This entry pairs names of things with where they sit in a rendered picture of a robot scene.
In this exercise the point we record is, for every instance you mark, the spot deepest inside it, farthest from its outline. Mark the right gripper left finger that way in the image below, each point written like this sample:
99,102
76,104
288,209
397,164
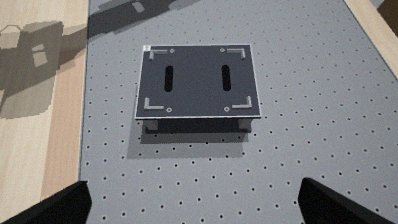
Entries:
71,205

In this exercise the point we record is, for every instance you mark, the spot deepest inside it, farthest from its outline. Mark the dark grey plate nest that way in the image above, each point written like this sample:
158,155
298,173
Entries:
208,88

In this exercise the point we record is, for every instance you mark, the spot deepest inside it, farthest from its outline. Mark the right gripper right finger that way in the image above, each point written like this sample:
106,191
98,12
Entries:
321,205

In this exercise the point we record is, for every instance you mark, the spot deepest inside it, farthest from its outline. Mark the grey flat work surface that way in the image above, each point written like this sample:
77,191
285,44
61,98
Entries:
328,99

